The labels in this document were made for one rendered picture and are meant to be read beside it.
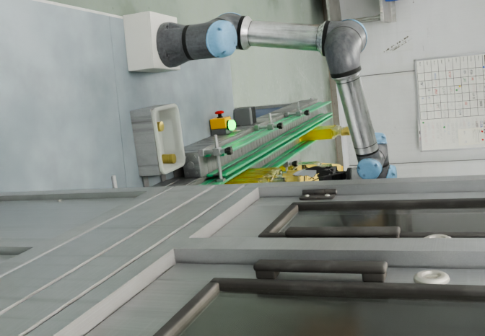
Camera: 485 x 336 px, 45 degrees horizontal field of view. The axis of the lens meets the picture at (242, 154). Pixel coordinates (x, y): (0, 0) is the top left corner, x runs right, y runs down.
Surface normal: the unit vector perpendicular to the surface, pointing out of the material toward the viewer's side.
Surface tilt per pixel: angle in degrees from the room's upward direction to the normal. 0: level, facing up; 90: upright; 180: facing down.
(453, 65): 90
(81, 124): 0
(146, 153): 90
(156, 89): 0
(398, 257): 90
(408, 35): 90
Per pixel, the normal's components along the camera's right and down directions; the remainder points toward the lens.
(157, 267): 0.93, -0.05
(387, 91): -0.36, 0.19
